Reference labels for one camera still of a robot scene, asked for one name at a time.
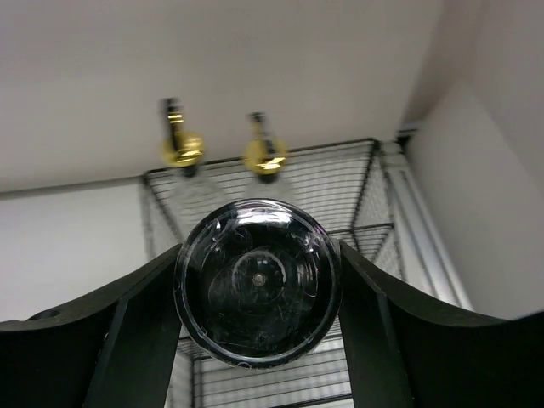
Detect black wire basket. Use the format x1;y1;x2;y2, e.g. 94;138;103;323
141;139;400;407

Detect glass bottle gold pourer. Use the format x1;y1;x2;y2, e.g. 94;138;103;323
160;98;205;178

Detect spice jar foil lid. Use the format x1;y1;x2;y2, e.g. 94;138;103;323
173;199;343;370

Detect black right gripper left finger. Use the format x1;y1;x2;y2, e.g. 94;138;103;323
1;246;181;407

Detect glass bottle dark contents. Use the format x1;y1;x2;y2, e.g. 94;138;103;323
244;111;287;184

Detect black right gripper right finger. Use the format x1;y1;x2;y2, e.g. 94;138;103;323
339;244;543;407

